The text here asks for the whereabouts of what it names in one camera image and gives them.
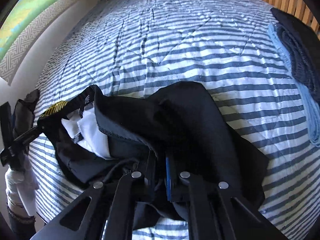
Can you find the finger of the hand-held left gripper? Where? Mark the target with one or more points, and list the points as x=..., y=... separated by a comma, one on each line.
x=27, y=136

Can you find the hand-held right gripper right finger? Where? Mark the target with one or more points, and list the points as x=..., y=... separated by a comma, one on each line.
x=168, y=180

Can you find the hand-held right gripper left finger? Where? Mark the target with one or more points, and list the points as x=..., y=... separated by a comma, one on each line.
x=150, y=166

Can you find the black shorts with yellow print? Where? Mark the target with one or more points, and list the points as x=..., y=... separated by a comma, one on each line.
x=175, y=120

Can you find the person's left hand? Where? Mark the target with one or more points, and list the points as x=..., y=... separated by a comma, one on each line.
x=21, y=187

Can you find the blue white striped bedspread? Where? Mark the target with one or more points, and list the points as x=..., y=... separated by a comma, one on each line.
x=175, y=42

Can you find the folded light blue garment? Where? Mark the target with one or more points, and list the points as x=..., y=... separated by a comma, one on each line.
x=308, y=110

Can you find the folded dark navy garment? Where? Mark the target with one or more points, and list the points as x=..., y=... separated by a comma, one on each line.
x=300, y=47

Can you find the green yellow wall poster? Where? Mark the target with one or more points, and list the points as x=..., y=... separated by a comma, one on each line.
x=32, y=12

